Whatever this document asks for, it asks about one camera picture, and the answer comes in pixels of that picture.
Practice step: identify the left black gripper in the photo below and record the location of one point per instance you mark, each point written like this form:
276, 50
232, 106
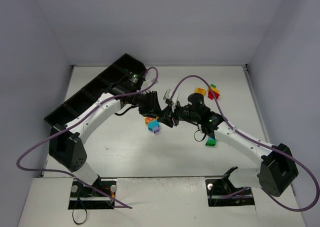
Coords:
152, 103

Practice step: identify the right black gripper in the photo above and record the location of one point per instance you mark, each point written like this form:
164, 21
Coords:
175, 111

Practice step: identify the yellow lego brick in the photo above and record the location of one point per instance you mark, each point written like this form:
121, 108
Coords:
200, 91

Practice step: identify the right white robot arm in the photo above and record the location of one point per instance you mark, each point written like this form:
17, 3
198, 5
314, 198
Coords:
275, 170

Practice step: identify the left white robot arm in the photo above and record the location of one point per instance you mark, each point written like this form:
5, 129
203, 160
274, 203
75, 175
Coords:
67, 141

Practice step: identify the lavender lego brick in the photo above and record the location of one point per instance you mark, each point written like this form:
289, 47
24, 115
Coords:
156, 129

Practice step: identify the green flat lego brick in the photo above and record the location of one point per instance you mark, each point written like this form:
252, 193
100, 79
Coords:
210, 142

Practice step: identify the red yellow green lego stack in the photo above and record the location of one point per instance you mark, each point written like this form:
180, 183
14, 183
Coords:
213, 92

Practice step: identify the black sectioned sorting tray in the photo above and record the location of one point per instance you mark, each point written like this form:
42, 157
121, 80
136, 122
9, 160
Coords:
114, 80

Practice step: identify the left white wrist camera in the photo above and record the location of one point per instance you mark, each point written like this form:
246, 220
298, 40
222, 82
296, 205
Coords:
150, 81

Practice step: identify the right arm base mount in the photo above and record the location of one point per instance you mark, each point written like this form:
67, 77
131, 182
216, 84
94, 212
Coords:
222, 193

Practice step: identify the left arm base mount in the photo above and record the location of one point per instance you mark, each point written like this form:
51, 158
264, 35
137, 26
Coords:
84, 198

